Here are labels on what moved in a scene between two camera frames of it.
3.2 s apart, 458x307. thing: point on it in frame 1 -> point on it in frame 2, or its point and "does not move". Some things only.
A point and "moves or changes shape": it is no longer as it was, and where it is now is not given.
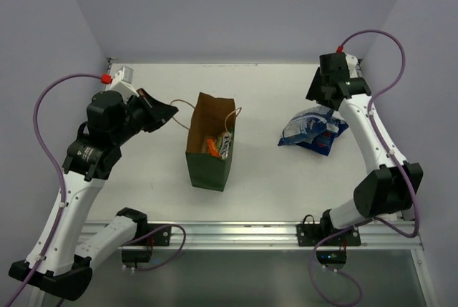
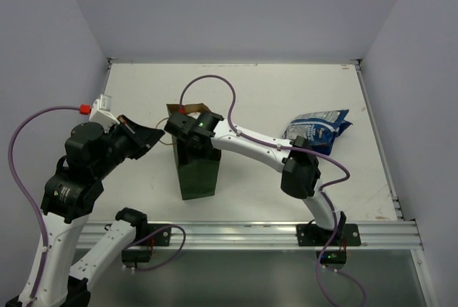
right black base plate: [312, 235] does not move
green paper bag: [212, 116] moves or changes shape
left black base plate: [158, 235] does not move
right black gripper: [314, 86] -> [177, 125]
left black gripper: [144, 111] -> [130, 135]
